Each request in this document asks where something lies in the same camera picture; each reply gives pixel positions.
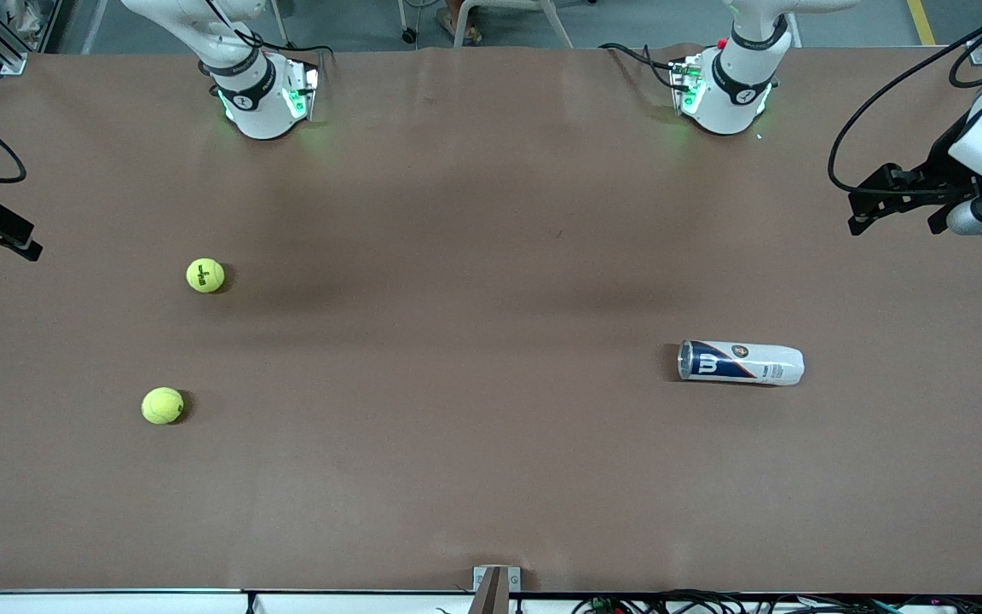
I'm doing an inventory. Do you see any yellow tennis ball black logo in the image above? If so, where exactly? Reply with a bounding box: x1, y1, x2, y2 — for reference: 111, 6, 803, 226
186, 258, 226, 294

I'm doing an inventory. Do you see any white blue tennis ball can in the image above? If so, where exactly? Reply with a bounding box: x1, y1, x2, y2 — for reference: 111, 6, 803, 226
677, 339, 806, 387

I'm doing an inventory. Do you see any plain yellow tennis ball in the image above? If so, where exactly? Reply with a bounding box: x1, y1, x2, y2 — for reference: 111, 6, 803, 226
141, 386, 186, 426

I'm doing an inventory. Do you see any arm base connector plate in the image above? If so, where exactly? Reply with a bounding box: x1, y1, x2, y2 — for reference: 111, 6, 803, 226
670, 55, 707, 117
282, 60, 321, 122

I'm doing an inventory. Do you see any white table edge strip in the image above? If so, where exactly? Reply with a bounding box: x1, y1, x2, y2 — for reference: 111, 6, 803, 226
0, 588, 982, 614

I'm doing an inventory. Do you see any brown table cover sheet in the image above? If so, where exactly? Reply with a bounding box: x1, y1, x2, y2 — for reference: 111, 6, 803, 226
0, 44, 982, 595

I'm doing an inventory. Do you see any person foot in sandal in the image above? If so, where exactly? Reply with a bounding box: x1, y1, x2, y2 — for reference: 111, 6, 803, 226
436, 0, 483, 45

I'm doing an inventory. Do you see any black arm base cable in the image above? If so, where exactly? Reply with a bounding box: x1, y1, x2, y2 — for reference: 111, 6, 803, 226
235, 30, 337, 65
599, 41, 679, 90

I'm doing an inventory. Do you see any white chair frame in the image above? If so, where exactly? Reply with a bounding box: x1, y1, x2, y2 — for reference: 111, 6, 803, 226
397, 0, 577, 49

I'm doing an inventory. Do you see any black cable bundle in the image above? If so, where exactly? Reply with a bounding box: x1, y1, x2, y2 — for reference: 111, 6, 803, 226
572, 590, 982, 614

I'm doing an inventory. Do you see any grey metal camera mount bracket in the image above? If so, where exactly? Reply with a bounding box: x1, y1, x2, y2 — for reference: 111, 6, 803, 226
472, 565, 523, 614

